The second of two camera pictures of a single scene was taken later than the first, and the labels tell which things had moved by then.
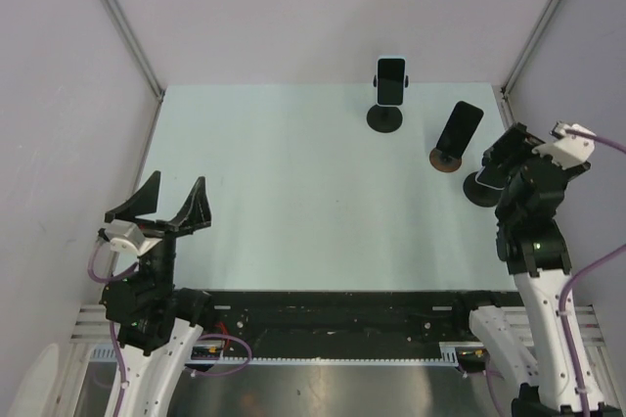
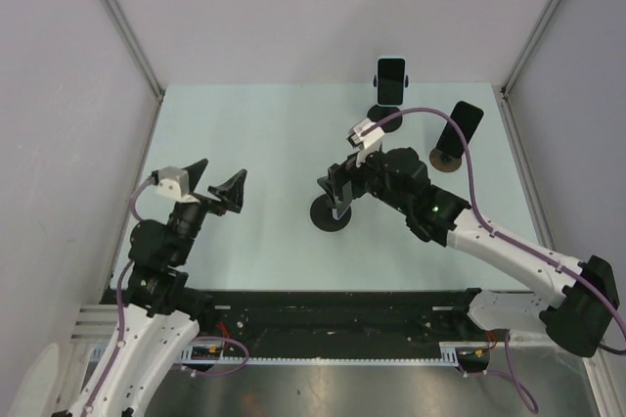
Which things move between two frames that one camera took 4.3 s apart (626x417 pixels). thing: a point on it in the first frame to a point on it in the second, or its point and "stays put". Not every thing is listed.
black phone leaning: [461, 129] stays put
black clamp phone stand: [385, 117] stays put
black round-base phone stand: [479, 194] to [322, 215]
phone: [391, 80] stays put
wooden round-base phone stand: [441, 162] stays put
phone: [492, 176] to [347, 199]
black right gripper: [517, 139] to [340, 175]
